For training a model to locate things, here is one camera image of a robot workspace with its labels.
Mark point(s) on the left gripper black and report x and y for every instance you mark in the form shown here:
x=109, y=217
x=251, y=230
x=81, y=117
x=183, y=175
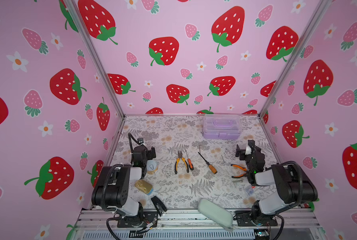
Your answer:
x=148, y=153

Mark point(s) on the small black clip device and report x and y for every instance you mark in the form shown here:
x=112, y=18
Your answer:
x=159, y=205

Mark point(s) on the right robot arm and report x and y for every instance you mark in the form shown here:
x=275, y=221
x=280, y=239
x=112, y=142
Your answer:
x=293, y=187

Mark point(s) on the large orange handled screwdriver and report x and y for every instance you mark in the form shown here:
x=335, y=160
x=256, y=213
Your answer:
x=211, y=167

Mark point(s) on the purple plastic tool box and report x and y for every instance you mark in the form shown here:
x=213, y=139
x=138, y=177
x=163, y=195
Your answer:
x=221, y=127

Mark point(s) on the small clear screw bag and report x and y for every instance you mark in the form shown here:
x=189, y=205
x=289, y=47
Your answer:
x=249, y=190

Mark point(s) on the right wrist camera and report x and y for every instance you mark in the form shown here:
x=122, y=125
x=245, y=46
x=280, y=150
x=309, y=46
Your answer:
x=249, y=150

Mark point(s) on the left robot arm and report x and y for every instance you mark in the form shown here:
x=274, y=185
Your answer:
x=112, y=187

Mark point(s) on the aluminium front rail frame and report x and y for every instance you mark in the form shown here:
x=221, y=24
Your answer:
x=187, y=224

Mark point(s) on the small orange black screwdriver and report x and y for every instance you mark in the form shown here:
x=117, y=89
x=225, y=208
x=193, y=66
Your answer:
x=191, y=167

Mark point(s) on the rectangular gold fish tin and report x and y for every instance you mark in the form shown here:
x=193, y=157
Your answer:
x=144, y=186

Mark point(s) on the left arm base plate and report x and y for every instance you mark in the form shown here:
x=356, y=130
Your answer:
x=139, y=221

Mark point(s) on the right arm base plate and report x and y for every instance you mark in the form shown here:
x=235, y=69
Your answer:
x=247, y=219

